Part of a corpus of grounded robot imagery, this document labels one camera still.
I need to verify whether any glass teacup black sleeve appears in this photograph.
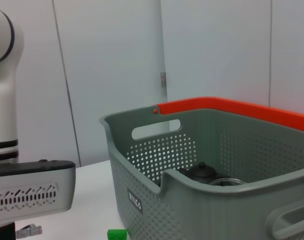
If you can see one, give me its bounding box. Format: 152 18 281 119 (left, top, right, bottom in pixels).
208 176 247 188

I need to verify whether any grey perforated plastic storage bin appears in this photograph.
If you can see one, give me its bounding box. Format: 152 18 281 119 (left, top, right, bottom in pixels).
99 103 304 240

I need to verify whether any black clay teapot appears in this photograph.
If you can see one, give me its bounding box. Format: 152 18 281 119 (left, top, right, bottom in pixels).
178 161 218 185

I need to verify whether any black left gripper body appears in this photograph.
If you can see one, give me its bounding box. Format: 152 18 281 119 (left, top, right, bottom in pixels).
0 221 17 240

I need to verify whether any green toy brick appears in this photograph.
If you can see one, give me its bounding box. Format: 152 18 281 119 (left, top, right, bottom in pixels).
107 229 128 240

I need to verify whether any orange bin carry handle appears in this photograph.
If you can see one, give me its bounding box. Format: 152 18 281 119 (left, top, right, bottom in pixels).
152 96 304 135

